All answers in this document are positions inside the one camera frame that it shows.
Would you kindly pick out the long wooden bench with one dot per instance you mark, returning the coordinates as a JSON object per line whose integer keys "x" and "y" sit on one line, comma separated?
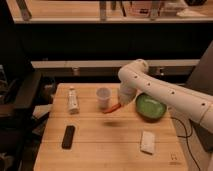
{"x": 111, "y": 67}

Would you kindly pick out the white tube bottle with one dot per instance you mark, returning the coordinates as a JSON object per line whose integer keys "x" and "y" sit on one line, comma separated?
{"x": 73, "y": 105}

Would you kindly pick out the red chili pepper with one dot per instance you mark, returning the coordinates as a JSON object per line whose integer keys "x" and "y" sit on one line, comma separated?
{"x": 112, "y": 109}

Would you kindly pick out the black remote control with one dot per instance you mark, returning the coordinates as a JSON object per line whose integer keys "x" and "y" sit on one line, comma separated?
{"x": 68, "y": 137}

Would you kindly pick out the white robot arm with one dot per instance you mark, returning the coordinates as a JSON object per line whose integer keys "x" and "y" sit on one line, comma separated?
{"x": 133, "y": 76}

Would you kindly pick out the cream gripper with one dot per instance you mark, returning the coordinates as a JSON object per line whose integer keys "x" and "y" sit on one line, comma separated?
{"x": 123, "y": 100}

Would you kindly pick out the dark chair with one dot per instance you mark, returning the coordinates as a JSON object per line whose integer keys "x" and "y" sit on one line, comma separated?
{"x": 18, "y": 126}

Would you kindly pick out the green ceramic plate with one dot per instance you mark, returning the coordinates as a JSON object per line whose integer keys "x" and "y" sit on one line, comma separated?
{"x": 149, "y": 108}

